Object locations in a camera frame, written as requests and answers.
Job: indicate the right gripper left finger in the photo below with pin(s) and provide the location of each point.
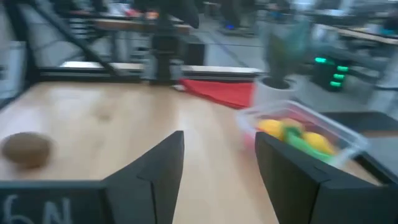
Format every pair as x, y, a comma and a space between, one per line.
93, 202

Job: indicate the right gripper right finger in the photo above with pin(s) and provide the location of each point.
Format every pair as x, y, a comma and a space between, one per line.
326, 202

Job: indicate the green toy pea pod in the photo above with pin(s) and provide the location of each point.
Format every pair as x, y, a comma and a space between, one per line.
298, 143

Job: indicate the brown toy kiwi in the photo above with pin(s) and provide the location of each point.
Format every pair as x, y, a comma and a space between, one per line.
26, 150

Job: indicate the yellow toy lemon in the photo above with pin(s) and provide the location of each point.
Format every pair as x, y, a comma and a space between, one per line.
270, 127

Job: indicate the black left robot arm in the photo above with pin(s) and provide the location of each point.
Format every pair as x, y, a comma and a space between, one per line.
164, 46

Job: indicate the clear plastic container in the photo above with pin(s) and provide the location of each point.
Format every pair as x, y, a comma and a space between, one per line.
342, 137

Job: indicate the black mat hazard-striped edges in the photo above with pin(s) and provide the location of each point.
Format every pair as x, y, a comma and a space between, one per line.
363, 121

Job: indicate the green plant in white pot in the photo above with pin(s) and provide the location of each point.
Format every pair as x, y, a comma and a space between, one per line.
276, 90

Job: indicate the black computer green lights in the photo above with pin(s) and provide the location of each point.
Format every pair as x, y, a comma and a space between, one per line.
331, 73

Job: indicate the red cloth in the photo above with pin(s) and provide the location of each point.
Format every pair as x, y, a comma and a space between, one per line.
224, 91

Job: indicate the silver aluminium extrusion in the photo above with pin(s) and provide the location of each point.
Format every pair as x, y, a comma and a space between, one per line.
11, 70

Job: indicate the wooden desk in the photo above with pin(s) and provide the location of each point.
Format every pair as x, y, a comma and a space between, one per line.
363, 35

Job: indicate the black box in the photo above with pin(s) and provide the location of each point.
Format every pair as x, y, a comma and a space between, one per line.
194, 53

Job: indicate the black computer blue lights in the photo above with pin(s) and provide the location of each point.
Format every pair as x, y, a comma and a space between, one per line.
230, 26

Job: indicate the black aluminium rig frame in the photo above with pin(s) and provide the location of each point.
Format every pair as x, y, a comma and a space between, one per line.
77, 73

